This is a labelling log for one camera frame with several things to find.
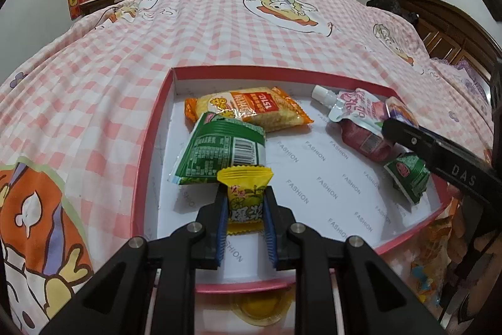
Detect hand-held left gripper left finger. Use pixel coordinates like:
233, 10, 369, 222
39, 194, 230, 335

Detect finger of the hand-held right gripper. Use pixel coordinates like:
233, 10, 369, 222
382, 118, 446, 173

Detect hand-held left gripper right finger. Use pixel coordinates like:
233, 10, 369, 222
262, 188, 446, 335

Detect purple snack packet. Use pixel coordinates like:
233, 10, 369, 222
384, 96, 420, 127

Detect green snack packet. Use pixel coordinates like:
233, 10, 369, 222
383, 152, 432, 205
168, 112, 268, 186

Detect yellow candy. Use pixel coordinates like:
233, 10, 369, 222
216, 165, 274, 234

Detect pink white jelly pouch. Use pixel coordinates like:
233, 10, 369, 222
312, 85, 397, 163

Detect yellow jelly cup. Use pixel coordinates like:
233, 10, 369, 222
231, 290, 293, 326

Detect shallow red cardboard box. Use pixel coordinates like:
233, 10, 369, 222
131, 66, 451, 294

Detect burger gummy packet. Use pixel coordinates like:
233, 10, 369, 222
408, 217, 451, 304

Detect orange yellow cracker packet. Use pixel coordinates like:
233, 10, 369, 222
184, 86, 314, 132

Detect purple lace pillow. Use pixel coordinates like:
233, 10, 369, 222
431, 58, 493, 96

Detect dark wooden headboard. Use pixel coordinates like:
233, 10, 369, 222
366, 0, 502, 84

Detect dark cloth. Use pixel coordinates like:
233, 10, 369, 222
366, 0, 420, 25

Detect pink checked printed bedsheet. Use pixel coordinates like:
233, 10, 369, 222
0, 0, 502, 335

